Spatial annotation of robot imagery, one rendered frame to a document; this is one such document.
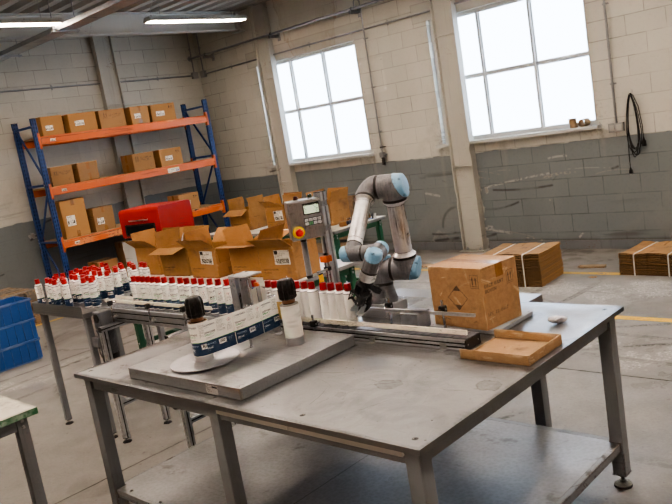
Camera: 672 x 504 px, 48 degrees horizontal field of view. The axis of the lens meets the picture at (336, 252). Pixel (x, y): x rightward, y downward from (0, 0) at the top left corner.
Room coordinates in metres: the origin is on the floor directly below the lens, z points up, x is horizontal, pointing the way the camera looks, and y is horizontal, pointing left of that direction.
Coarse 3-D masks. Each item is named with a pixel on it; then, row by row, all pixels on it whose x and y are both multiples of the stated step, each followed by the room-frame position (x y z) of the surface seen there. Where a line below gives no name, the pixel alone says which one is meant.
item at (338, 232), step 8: (384, 216) 7.89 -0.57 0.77; (368, 224) 7.77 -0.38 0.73; (376, 224) 7.86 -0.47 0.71; (256, 232) 8.29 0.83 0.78; (336, 232) 7.36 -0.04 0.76; (344, 232) 7.51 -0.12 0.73; (376, 232) 7.90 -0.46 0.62; (336, 240) 7.40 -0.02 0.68; (336, 248) 7.40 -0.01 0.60; (336, 256) 7.42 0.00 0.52; (344, 280) 7.41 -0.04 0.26
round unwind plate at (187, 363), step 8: (216, 352) 3.27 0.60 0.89; (224, 352) 3.25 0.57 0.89; (232, 352) 3.23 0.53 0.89; (176, 360) 3.25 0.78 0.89; (184, 360) 3.23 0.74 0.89; (192, 360) 3.22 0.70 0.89; (216, 360) 3.15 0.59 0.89; (224, 360) 3.13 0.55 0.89; (232, 360) 3.12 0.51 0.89; (176, 368) 3.13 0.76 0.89; (184, 368) 3.11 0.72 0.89; (192, 368) 3.09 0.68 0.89; (200, 368) 3.07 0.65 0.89; (208, 368) 3.05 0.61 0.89
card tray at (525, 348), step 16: (496, 336) 3.00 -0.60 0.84; (512, 336) 2.94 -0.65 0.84; (528, 336) 2.89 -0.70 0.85; (544, 336) 2.84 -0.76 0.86; (560, 336) 2.79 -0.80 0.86; (464, 352) 2.81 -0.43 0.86; (480, 352) 2.75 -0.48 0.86; (496, 352) 2.71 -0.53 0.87; (512, 352) 2.78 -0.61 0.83; (528, 352) 2.75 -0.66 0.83; (544, 352) 2.69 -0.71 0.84
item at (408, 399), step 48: (480, 336) 3.06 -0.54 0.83; (576, 336) 2.85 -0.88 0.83; (144, 384) 3.18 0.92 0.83; (288, 384) 2.86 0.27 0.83; (336, 384) 2.76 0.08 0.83; (384, 384) 2.68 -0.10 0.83; (432, 384) 2.59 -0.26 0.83; (480, 384) 2.52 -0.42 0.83; (336, 432) 2.31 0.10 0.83; (384, 432) 2.24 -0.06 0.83; (432, 432) 2.18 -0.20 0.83
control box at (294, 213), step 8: (304, 200) 3.60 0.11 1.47; (312, 200) 3.60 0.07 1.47; (288, 208) 3.58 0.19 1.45; (296, 208) 3.59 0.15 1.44; (320, 208) 3.61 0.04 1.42; (288, 216) 3.59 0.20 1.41; (296, 216) 3.58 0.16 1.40; (304, 216) 3.59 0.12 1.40; (312, 216) 3.60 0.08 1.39; (288, 224) 3.64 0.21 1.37; (296, 224) 3.58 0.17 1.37; (304, 224) 3.59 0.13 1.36; (320, 224) 3.60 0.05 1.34; (304, 232) 3.59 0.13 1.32; (312, 232) 3.60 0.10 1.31; (320, 232) 3.60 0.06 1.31; (296, 240) 3.59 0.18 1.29
